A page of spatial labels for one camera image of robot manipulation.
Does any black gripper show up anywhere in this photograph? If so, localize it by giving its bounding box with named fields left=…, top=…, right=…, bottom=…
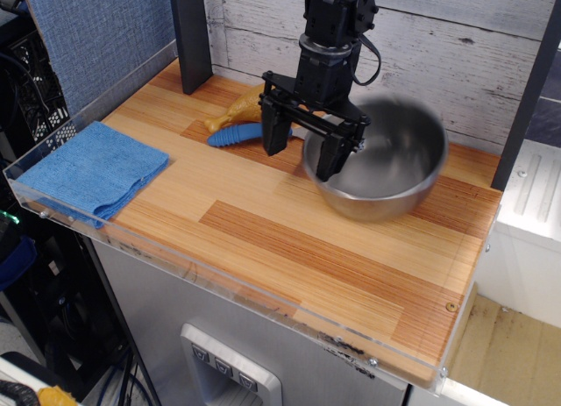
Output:
left=259, top=50, right=370, bottom=182

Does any metal pot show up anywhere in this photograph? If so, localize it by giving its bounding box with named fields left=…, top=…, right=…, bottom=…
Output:
left=302, top=95, right=449, bottom=222

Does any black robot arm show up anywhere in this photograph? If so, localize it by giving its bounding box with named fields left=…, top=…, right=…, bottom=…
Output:
left=259, top=0, right=379, bottom=182

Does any blue folded cloth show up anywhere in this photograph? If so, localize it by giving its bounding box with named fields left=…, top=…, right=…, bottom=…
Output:
left=16, top=122, right=169, bottom=229

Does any yellow toy chicken drumstick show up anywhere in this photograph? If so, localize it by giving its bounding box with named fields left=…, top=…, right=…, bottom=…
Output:
left=203, top=84, right=265, bottom=133

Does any clear acrylic table guard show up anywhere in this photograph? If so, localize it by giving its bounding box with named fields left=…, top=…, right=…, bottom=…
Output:
left=8, top=63, right=500, bottom=390

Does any black plastic crate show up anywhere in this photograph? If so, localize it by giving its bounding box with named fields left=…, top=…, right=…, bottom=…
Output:
left=4, top=32, right=69, bottom=141

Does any yellow object at bottom left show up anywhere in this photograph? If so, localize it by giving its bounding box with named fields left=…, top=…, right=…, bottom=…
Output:
left=37, top=386, right=78, bottom=406

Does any blue-handled metal spoon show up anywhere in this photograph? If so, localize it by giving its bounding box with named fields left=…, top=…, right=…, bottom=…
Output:
left=207, top=121, right=308, bottom=148

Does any dark grey right post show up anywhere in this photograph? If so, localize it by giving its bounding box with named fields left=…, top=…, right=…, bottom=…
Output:
left=491, top=0, right=560, bottom=191

